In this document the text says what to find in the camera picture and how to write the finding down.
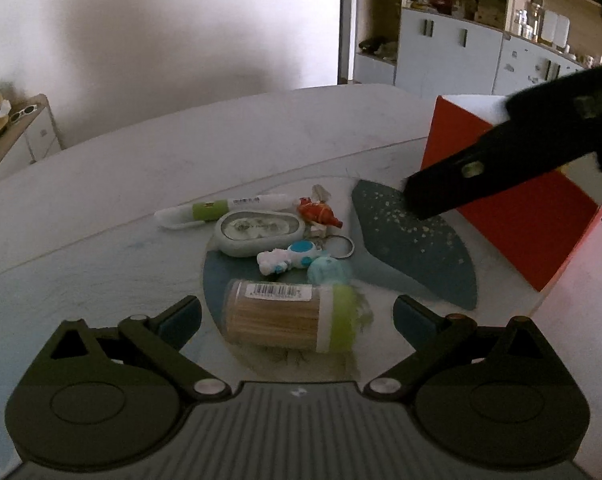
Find red white cardboard box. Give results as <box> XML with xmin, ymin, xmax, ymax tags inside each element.
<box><xmin>421</xmin><ymin>94</ymin><xmax>602</xmax><ymax>292</ymax></box>

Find white blue astronaut keychain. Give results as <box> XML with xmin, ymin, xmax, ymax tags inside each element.
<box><xmin>257</xmin><ymin>240</ymin><xmax>321</xmax><ymax>276</ymax></box>

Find white sunglasses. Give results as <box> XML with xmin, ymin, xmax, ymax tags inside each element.
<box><xmin>10</xmin><ymin>104</ymin><xmax>39</xmax><ymax>124</ymax></box>

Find toothpick jar green lid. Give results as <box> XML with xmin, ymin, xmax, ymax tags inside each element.
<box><xmin>222</xmin><ymin>280</ymin><xmax>366</xmax><ymax>354</ymax></box>

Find white sideboard cabinet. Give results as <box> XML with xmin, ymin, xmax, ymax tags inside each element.
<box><xmin>0</xmin><ymin>93</ymin><xmax>62</xmax><ymax>181</ymax></box>

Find white green glue pen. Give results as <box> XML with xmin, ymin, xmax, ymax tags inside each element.
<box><xmin>153</xmin><ymin>194</ymin><xmax>300</xmax><ymax>230</ymax></box>

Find grey correction tape dispenser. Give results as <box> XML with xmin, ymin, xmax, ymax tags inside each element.
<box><xmin>213</xmin><ymin>210</ymin><xmax>305</xmax><ymax>258</ymax></box>

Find orange clownfish toy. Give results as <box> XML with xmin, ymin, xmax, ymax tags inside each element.
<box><xmin>297</xmin><ymin>197</ymin><xmax>343</xmax><ymax>229</ymax></box>

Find grey shoe cabinet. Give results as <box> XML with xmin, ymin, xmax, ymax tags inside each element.
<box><xmin>351</xmin><ymin>0</ymin><xmax>602</xmax><ymax>99</ymax></box>

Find patterned glass table mat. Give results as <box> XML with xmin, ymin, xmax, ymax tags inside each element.
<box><xmin>0</xmin><ymin>148</ymin><xmax>542</xmax><ymax>386</ymax></box>

